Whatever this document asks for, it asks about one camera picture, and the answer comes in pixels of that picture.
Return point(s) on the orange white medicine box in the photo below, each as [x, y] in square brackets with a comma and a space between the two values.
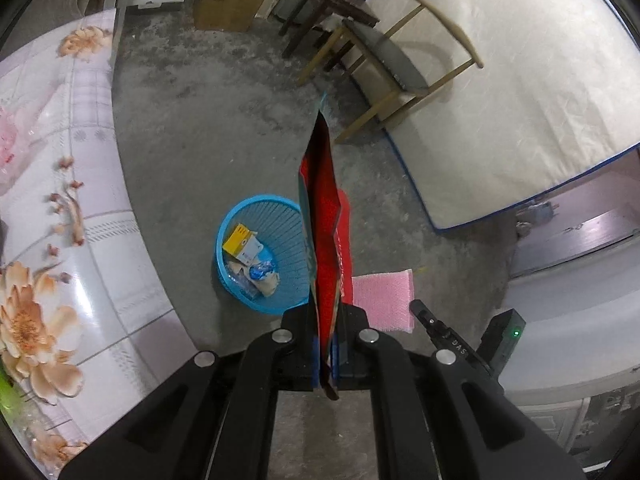
[237, 240]

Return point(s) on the floral tablecloth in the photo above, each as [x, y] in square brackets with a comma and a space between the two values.
[100, 260]

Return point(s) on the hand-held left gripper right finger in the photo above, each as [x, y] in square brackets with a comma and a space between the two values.
[352, 345]

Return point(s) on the cardboard box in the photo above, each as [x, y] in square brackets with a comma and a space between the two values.
[225, 5]

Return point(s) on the dark wooden stool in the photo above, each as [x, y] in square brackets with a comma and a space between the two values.
[340, 0]

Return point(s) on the blue plastic waste basket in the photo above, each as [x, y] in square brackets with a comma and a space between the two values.
[280, 240]

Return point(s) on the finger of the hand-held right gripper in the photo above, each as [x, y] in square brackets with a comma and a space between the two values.
[440, 332]

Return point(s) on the white mattress with blue edge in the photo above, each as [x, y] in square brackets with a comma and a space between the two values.
[525, 110]

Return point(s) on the small blue grey object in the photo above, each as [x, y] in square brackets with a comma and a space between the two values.
[537, 215]

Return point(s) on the clear wrapper with red print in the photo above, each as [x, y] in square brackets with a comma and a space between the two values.
[10, 150]

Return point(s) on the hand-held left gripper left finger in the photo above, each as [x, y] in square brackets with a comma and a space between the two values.
[295, 340]

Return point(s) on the wooden chair with dark seat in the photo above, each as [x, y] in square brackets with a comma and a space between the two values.
[395, 60]

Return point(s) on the brown paper bag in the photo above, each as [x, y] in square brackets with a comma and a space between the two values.
[267, 287]

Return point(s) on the pink foam sheet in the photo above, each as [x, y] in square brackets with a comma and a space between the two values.
[385, 295]

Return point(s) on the purple door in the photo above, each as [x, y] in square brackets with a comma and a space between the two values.
[575, 240]

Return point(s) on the red printed snack bag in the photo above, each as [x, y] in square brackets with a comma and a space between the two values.
[322, 210]

